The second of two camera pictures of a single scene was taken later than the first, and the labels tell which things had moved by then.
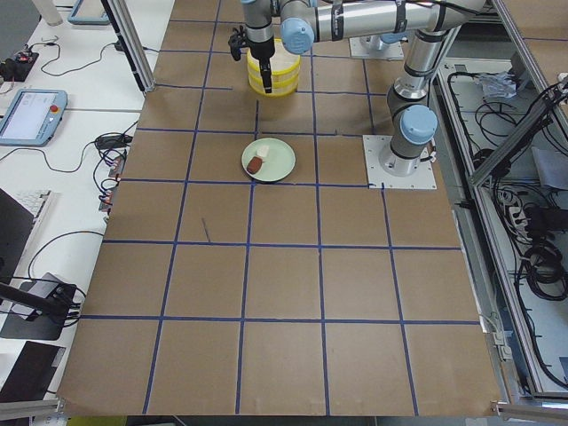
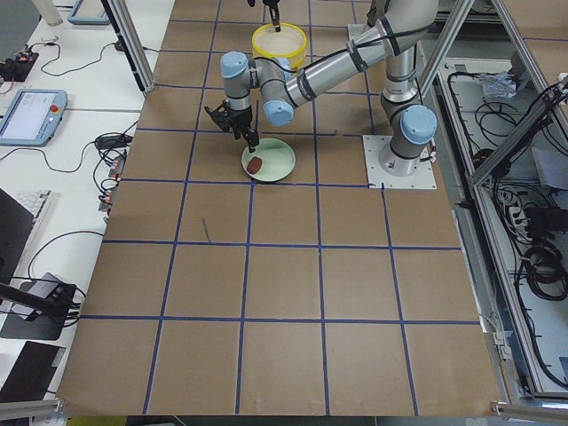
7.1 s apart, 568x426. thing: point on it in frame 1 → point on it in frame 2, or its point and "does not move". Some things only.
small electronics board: x=26 y=57 does not move
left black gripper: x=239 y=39 → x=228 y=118
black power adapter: x=114 y=141 does not move
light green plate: x=268 y=160 does not move
